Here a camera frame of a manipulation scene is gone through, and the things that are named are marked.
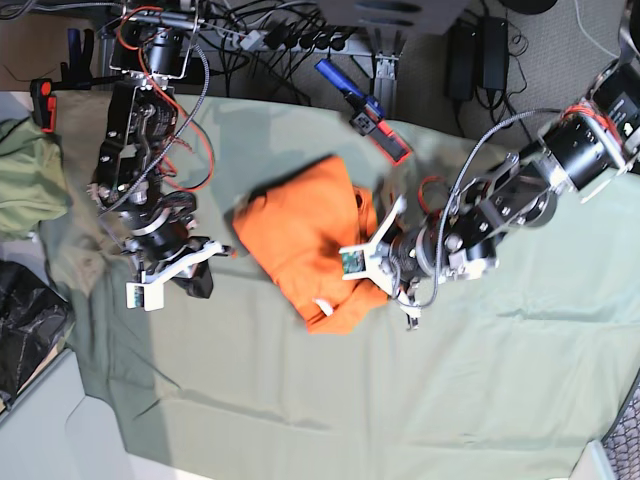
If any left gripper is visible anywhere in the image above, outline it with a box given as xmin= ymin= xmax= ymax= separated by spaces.
xmin=365 ymin=195 xmax=425 ymax=330

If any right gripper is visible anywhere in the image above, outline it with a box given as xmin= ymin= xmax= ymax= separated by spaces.
xmin=134 ymin=236 xmax=235 ymax=299

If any orange T-shirt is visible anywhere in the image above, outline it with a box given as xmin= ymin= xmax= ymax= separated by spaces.
xmin=232 ymin=156 xmax=387 ymax=335

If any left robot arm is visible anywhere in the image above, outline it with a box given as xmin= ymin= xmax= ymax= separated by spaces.
xmin=359 ymin=18 xmax=639 ymax=329

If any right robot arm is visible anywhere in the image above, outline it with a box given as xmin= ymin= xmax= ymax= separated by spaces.
xmin=90 ymin=1 xmax=232 ymax=308

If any green table cloth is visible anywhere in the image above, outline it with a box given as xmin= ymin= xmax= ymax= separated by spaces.
xmin=41 ymin=92 xmax=639 ymax=479

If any blue red clamp tool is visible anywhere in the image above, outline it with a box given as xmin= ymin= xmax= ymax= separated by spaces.
xmin=314 ymin=59 xmax=412 ymax=165

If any black plastic bag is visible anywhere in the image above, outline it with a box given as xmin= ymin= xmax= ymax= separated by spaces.
xmin=1 ymin=261 xmax=73 ymax=409

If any olive green garment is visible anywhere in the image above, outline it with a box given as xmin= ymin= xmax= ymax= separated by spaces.
xmin=1 ymin=118 xmax=70 ymax=240

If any aluminium table leg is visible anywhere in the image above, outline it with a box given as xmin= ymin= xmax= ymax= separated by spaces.
xmin=350 ymin=27 xmax=406 ymax=118

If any black power adapter brick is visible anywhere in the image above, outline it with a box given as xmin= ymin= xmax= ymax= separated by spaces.
xmin=445 ymin=23 xmax=477 ymax=102

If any red black clamp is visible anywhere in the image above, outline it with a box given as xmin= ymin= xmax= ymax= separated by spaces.
xmin=29 ymin=79 xmax=57 ymax=133

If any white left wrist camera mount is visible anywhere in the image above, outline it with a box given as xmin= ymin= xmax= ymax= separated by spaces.
xmin=339 ymin=195 xmax=407 ymax=285

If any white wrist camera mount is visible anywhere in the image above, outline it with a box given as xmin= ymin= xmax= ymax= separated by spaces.
xmin=339 ymin=195 xmax=407 ymax=285
xmin=124 ymin=242 xmax=226 ymax=314

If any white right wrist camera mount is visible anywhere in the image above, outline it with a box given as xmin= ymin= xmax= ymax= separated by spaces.
xmin=124 ymin=242 xmax=226 ymax=314

